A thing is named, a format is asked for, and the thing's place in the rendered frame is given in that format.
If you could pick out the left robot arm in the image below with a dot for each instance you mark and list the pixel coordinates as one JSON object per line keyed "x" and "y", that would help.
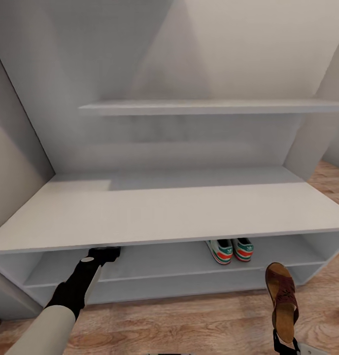
{"x": 49, "y": 333}

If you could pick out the gym shoe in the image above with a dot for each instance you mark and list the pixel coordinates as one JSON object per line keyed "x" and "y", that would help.
{"x": 243, "y": 249}
{"x": 221, "y": 250}

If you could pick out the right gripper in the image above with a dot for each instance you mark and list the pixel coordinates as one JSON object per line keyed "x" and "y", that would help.
{"x": 283, "y": 349}

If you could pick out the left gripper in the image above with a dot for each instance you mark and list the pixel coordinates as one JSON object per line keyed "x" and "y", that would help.
{"x": 109, "y": 254}

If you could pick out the sandal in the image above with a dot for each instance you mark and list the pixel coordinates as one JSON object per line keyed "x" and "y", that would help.
{"x": 285, "y": 308}

